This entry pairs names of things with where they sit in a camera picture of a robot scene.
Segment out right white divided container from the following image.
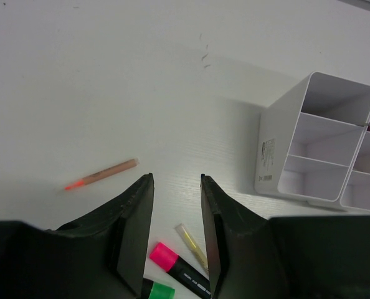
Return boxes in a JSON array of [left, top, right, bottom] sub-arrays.
[[340, 121, 370, 211]]

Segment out white divided container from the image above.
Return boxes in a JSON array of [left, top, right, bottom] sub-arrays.
[[340, 121, 370, 211], [254, 72, 370, 209]]

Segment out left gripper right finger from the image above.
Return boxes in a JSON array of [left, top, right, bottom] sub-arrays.
[[201, 175, 370, 298]]

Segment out yellow slim highlighter pen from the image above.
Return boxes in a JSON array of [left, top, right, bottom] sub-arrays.
[[175, 224, 209, 275]]

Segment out pink cap black highlighter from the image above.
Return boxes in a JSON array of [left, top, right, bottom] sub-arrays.
[[149, 242, 212, 299]]

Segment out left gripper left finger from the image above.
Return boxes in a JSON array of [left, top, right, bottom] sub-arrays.
[[0, 174, 154, 298]]

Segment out green cap black highlighter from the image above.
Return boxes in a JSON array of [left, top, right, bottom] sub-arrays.
[[140, 278, 175, 299]]

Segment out left white divided container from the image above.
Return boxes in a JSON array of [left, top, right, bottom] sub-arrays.
[[254, 72, 370, 209]]

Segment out orange highlighter pencil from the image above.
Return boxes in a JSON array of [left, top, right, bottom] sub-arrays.
[[64, 158, 139, 191]]

